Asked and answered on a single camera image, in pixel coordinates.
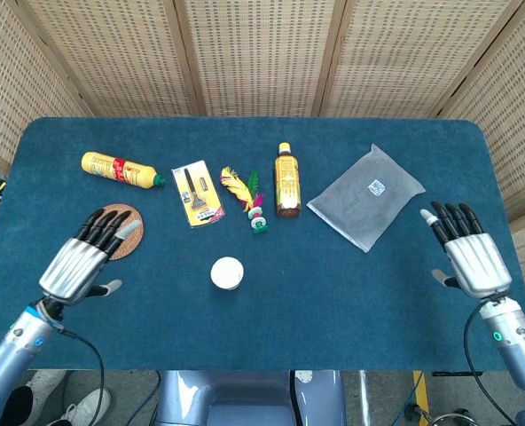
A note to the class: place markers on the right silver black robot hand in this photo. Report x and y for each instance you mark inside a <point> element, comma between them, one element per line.
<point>477,262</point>

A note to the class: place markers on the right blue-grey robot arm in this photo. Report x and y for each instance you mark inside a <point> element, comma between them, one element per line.
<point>517,341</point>

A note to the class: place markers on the black trouser leg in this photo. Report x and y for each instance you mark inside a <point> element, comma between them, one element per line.
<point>16,406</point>

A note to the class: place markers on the yellow bottle green cap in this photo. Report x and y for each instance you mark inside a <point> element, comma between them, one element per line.
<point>112,168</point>

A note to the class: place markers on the bamboo folding screen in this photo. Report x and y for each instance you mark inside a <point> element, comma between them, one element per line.
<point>262,53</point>

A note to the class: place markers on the round woven brown coaster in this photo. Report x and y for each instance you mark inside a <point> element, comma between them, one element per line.
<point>131,245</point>

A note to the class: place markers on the white sneaker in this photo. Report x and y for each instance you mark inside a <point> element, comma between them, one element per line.
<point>87,408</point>
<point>49,381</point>

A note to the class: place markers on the grey plastic pouch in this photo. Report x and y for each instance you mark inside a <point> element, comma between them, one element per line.
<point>364,199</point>

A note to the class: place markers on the amber bottle yellow cap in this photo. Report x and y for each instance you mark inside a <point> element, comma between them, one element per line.
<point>287,182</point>

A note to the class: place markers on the blue table cloth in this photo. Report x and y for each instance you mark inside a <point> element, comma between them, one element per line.
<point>289,310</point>

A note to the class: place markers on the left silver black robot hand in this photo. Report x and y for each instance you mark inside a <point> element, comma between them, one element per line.
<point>69,270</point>

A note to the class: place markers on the white paper cup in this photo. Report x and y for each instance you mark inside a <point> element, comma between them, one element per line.
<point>227,271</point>

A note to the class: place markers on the colourful feather shuttlecock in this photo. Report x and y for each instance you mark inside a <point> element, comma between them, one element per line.
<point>240,188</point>

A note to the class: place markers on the razor in yellow blister pack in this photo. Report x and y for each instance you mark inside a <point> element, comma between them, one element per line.
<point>198,195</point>

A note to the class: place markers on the blue-grey robot torso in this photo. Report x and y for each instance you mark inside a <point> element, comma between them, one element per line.
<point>245,399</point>

